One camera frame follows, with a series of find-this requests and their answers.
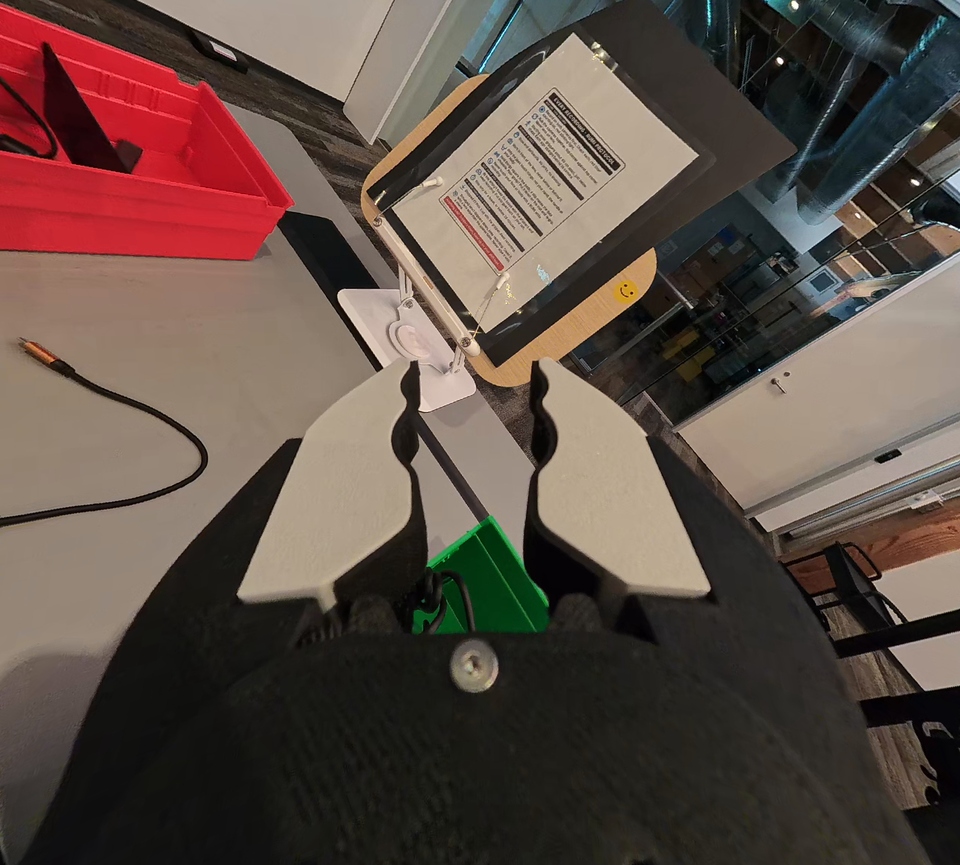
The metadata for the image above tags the black usb-c cable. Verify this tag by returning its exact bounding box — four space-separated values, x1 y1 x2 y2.
0 336 210 530

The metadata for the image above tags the instruction sheet on black board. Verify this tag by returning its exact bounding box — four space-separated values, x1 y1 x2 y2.
372 0 798 370

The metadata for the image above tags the black floor device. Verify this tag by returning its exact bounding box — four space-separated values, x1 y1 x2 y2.
186 27 251 76

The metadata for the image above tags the white folding stand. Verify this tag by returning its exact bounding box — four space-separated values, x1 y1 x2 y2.
336 176 513 415

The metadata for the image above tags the printed instruction sheet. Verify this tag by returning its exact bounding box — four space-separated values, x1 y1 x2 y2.
390 32 702 315

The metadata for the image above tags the black tablet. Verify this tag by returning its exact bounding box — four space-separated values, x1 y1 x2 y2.
41 42 145 176

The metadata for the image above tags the red plastic bin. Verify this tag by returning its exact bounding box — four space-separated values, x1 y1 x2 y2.
0 2 295 262

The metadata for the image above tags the green plastic bin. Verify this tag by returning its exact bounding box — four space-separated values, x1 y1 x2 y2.
408 514 551 635

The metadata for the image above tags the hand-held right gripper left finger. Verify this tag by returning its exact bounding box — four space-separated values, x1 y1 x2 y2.
234 358 430 613

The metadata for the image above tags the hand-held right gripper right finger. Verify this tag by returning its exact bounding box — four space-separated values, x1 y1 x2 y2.
523 357 713 601

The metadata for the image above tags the black metal frame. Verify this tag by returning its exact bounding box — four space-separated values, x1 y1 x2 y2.
780 541 960 810

